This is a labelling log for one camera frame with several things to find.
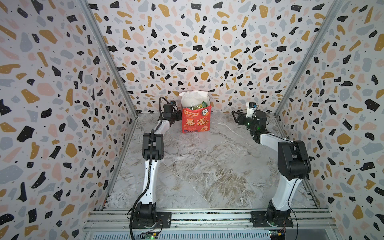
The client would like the red paper bag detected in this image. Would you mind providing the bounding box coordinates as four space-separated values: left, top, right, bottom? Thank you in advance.
180 90 211 134

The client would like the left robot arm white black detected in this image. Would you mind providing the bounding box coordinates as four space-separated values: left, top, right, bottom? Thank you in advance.
130 100 182 229

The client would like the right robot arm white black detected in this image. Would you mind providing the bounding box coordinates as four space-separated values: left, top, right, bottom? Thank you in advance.
231 108 311 227

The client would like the right circuit board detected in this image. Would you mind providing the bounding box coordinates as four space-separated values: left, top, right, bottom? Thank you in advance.
269 230 286 240

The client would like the circuit board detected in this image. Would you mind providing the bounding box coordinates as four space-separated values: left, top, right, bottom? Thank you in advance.
138 231 159 240
269 230 286 240

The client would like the left circuit board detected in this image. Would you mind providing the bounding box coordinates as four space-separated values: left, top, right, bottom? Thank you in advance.
138 231 159 240

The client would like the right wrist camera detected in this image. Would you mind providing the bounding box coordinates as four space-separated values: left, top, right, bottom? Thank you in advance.
246 102 258 118

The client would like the left corrugated cable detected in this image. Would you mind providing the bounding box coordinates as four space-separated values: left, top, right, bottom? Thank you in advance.
128 96 170 240

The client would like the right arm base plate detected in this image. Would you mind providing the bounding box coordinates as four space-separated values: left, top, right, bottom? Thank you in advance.
251 210 294 228

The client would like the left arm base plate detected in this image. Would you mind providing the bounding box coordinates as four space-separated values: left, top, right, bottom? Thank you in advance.
131 212 172 229

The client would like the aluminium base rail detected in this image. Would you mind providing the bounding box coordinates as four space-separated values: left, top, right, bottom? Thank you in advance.
83 209 343 240

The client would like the left corner aluminium post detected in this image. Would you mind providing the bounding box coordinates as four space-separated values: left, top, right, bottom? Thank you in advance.
78 0 138 119

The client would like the corner aluminium post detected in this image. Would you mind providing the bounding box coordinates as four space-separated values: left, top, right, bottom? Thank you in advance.
78 0 138 119
274 0 343 119

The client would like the right corner aluminium post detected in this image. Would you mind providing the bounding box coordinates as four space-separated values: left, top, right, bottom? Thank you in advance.
274 0 343 119

